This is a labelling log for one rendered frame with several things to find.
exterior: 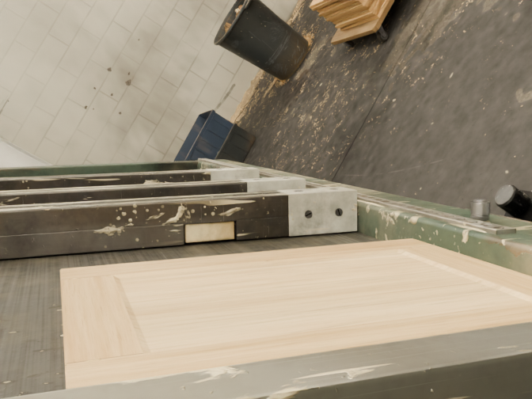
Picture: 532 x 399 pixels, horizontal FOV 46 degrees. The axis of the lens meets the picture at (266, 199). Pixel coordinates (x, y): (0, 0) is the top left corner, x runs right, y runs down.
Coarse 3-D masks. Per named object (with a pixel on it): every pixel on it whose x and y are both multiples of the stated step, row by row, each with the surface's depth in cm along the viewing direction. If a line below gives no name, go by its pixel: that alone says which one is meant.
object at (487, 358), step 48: (432, 336) 44; (480, 336) 44; (528, 336) 43; (144, 384) 37; (192, 384) 36; (240, 384) 36; (288, 384) 36; (336, 384) 36; (384, 384) 37; (432, 384) 38; (480, 384) 40; (528, 384) 41
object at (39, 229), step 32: (256, 192) 104; (288, 192) 103; (320, 192) 103; (352, 192) 105; (0, 224) 88; (32, 224) 89; (64, 224) 91; (96, 224) 92; (128, 224) 94; (160, 224) 95; (256, 224) 100; (288, 224) 102; (320, 224) 104; (352, 224) 106; (0, 256) 88; (32, 256) 90
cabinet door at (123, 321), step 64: (256, 256) 80; (320, 256) 80; (384, 256) 80; (448, 256) 78; (64, 320) 55; (128, 320) 55; (192, 320) 56; (256, 320) 55; (320, 320) 55; (384, 320) 55; (448, 320) 54; (512, 320) 53
